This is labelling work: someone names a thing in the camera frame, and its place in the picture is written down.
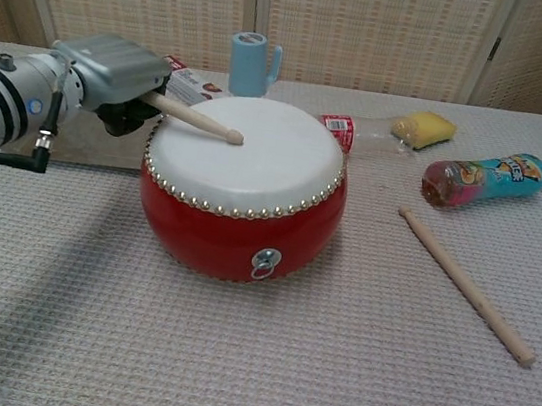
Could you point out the long red and white box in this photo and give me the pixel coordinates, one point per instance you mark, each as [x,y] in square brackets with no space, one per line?
[192,83]

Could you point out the rectangular stainless steel tray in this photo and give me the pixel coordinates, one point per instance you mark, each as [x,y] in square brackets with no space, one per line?
[97,148]

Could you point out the clear bottle with red label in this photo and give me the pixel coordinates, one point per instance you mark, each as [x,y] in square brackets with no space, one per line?
[342,127]

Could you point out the wooden drumstick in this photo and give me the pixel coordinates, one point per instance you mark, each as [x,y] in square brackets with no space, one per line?
[197,119]
[462,283]

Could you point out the blue labelled drink bottle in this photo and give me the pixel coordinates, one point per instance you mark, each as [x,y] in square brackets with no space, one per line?
[496,181]

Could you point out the white woven tablecloth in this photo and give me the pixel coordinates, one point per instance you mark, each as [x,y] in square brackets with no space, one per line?
[248,361]

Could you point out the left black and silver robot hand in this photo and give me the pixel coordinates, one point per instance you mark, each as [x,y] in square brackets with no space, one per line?
[117,73]

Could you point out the woven bamboo folding screen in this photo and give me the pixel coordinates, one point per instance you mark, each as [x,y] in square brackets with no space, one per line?
[376,31]

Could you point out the red and white drum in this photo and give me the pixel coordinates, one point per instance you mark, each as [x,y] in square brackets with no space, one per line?
[265,172]

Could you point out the light blue cylindrical cup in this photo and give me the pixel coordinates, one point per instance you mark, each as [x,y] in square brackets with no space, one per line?
[247,68]

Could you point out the yellow sponge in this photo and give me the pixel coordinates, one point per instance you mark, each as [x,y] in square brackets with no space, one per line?
[433,130]

